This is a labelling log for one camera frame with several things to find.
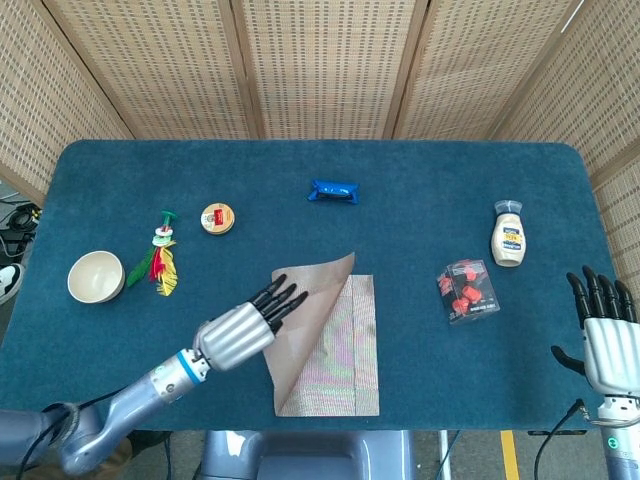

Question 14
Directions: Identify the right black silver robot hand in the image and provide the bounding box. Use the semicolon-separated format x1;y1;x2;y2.
551;265;640;399

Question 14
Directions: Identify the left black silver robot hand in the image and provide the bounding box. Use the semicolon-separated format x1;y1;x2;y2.
192;274;309;373

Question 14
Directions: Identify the grey woven placemat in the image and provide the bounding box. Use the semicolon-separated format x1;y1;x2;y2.
262;252;380;418

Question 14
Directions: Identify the cream bowl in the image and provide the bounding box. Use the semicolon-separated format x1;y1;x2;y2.
67;250;126;304

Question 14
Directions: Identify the feather shuttlecock toy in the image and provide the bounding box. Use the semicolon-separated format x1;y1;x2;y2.
126;209;180;297

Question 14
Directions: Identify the round tin with label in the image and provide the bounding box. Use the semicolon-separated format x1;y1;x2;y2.
200;202;237;236

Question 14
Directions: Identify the grey robot torso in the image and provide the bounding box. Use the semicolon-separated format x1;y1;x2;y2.
198;429;417;480

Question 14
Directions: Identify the mayonnaise squeeze bottle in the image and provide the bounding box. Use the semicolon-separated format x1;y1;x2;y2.
490;199;530;268

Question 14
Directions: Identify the clear box of red capsules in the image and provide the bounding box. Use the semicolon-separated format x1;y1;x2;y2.
435;258;502;327

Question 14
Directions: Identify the blue snack packet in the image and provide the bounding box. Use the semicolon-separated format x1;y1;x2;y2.
305;179;361;206

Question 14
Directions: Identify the white table leg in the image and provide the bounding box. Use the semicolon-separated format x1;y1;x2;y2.
437;430;453;480

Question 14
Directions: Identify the blue carpet table cover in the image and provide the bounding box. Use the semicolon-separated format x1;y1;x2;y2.
0;138;640;434

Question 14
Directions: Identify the white black sneaker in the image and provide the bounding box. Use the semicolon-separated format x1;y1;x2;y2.
0;263;24;304

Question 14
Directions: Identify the woven folding screen panel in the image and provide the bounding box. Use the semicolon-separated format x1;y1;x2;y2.
0;0;137;206
487;0;640;321
382;0;589;141
42;0;264;141
228;0;431;141

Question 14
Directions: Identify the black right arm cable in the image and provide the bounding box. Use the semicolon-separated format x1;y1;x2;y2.
532;398;587;480

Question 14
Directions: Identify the black floor cable bundle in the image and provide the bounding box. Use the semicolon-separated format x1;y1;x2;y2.
0;192;44;261

